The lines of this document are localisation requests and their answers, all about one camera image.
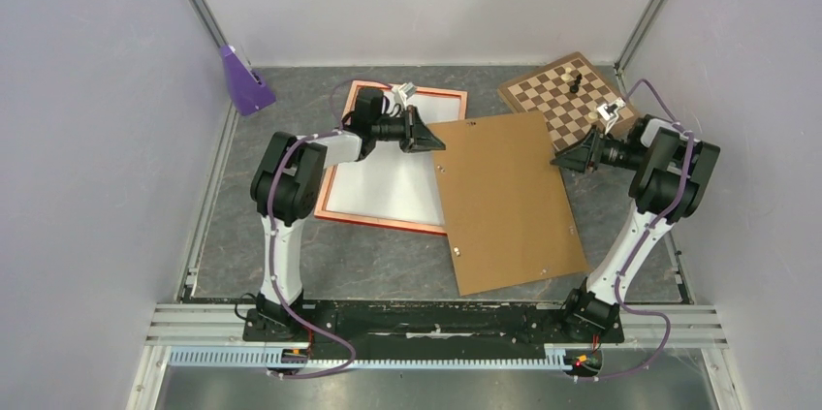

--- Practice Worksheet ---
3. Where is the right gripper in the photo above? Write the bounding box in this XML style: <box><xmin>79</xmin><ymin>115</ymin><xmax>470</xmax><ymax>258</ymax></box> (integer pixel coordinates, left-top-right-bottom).
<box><xmin>552</xmin><ymin>124</ymin><xmax>647</xmax><ymax>173</ymax></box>

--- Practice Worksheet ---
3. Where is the light blue cable duct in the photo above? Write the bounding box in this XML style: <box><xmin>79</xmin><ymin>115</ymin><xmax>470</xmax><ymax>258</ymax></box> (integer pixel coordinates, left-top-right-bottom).
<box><xmin>168</xmin><ymin>346</ymin><xmax>566</xmax><ymax>370</ymax></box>

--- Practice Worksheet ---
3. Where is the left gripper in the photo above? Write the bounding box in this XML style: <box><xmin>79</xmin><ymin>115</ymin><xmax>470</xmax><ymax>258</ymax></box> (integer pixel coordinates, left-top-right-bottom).
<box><xmin>371</xmin><ymin>106</ymin><xmax>444</xmax><ymax>154</ymax></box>

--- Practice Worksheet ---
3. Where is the black chess piece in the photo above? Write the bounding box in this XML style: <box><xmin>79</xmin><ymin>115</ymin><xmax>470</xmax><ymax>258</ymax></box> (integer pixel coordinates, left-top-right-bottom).
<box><xmin>569</xmin><ymin>74</ymin><xmax>583</xmax><ymax>94</ymax></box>

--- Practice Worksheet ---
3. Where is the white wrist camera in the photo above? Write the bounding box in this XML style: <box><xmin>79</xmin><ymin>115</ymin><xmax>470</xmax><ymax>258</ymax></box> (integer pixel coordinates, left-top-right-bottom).
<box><xmin>391</xmin><ymin>82</ymin><xmax>417</xmax><ymax>115</ymax></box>
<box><xmin>596</xmin><ymin>97</ymin><xmax>627</xmax><ymax>134</ymax></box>

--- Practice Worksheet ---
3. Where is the brown frame backing board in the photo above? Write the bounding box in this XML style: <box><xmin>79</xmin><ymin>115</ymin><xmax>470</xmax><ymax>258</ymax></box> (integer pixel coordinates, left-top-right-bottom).
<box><xmin>430</xmin><ymin>112</ymin><xmax>589</xmax><ymax>296</ymax></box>

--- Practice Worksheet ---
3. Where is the orange picture frame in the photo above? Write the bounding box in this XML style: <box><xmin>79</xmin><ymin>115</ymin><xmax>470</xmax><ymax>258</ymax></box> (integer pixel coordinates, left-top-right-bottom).
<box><xmin>313</xmin><ymin>79</ymin><xmax>469</xmax><ymax>237</ymax></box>

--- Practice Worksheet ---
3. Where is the purple plastic stand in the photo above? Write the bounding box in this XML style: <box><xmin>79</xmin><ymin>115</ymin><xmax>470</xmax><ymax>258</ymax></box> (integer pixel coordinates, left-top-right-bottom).
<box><xmin>219</xmin><ymin>45</ymin><xmax>276</xmax><ymax>116</ymax></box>

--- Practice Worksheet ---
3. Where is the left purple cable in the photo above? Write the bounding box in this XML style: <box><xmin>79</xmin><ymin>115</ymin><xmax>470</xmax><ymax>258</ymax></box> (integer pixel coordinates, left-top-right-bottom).
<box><xmin>266</xmin><ymin>78</ymin><xmax>402</xmax><ymax>381</ymax></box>

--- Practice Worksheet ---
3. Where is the mountain landscape photo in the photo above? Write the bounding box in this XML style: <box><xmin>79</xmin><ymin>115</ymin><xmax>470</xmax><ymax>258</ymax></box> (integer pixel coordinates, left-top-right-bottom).
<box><xmin>324</xmin><ymin>90</ymin><xmax>463</xmax><ymax>227</ymax></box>

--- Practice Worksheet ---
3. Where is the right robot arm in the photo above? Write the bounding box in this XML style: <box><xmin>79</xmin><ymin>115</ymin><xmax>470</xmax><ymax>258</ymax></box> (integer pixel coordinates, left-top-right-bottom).
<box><xmin>551</xmin><ymin>115</ymin><xmax>721</xmax><ymax>343</ymax></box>

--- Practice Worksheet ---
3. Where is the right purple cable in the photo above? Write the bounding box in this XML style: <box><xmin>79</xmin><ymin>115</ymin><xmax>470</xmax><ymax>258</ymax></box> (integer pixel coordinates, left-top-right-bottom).
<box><xmin>571</xmin><ymin>78</ymin><xmax>697</xmax><ymax>384</ymax></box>

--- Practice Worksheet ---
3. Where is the wooden chessboard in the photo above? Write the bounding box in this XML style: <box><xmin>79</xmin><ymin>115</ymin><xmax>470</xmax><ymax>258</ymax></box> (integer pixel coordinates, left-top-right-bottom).
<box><xmin>497</xmin><ymin>52</ymin><xmax>621</xmax><ymax>150</ymax></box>

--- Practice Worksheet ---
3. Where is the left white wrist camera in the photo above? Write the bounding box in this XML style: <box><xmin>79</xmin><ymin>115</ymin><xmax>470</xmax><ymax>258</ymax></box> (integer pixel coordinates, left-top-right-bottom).
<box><xmin>391</xmin><ymin>82</ymin><xmax>417</xmax><ymax>115</ymax></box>

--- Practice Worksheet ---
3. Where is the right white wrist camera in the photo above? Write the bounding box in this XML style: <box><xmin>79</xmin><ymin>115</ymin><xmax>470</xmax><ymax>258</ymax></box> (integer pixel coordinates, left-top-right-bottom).
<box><xmin>596</xmin><ymin>97</ymin><xmax>627</xmax><ymax>134</ymax></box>

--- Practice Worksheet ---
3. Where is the purple cable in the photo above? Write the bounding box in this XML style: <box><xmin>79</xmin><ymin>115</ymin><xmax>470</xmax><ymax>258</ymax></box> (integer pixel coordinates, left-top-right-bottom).
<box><xmin>571</xmin><ymin>78</ymin><xmax>697</xmax><ymax>384</ymax></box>
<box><xmin>266</xmin><ymin>78</ymin><xmax>402</xmax><ymax>381</ymax></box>

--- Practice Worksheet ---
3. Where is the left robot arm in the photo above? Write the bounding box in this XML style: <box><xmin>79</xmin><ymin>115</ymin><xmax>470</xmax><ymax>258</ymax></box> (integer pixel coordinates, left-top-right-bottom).
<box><xmin>243</xmin><ymin>82</ymin><xmax>446</xmax><ymax>342</ymax></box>

